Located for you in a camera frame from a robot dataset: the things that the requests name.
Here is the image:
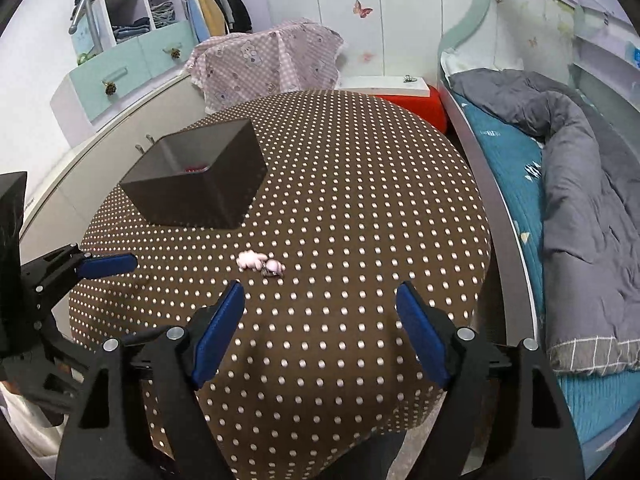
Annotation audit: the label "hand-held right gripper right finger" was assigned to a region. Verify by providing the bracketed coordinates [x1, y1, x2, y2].
[395, 281, 586, 480]

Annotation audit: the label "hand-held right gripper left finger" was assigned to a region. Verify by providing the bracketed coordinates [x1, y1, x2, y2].
[55, 280, 246, 480]

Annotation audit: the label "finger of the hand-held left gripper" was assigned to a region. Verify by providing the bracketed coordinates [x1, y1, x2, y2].
[20, 244, 139, 302]
[35, 310, 103, 361]

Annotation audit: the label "pink plush hair clip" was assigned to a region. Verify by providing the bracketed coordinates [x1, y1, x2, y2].
[236, 250, 285, 279]

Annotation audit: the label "silver metal tin box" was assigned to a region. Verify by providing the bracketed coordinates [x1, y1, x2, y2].
[120, 119, 267, 231]

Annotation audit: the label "person's white garment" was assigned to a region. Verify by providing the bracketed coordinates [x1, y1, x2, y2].
[0, 389, 63, 463]

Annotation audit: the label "white curved cabinet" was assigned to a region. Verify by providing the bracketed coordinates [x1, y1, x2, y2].
[20, 70, 211, 256]

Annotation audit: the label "brown polka dot tablecloth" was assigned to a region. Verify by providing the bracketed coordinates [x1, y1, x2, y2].
[67, 89, 493, 480]

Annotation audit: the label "teal bed sheet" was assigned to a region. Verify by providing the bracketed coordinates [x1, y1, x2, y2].
[457, 92, 640, 456]

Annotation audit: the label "teal drawer unit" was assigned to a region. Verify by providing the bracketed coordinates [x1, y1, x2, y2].
[50, 22, 197, 136]

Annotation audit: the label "grey quilt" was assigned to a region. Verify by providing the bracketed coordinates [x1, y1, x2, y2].
[450, 69, 640, 376]

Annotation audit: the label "red stool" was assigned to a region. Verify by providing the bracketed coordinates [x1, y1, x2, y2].
[372, 85, 448, 134]

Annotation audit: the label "folded blue jeans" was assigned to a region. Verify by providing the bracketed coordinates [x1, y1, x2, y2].
[111, 17, 151, 44]

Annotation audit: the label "pink checked bear cloth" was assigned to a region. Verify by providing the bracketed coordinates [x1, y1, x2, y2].
[185, 17, 346, 116]

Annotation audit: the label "white flat board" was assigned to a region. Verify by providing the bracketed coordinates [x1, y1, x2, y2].
[340, 75, 432, 97]

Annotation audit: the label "grey metal pole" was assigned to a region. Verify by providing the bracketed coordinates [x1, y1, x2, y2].
[67, 0, 109, 57]

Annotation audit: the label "folded grey clothes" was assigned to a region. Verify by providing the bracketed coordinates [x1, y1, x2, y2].
[150, 1, 176, 29]

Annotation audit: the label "row of hanging clothes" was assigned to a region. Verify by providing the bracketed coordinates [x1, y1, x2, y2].
[175, 0, 254, 44]

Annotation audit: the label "white wardrobe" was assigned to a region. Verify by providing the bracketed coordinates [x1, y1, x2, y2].
[249, 0, 482, 97]

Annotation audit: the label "teal and white bed frame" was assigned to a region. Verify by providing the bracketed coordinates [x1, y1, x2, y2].
[437, 0, 640, 480]

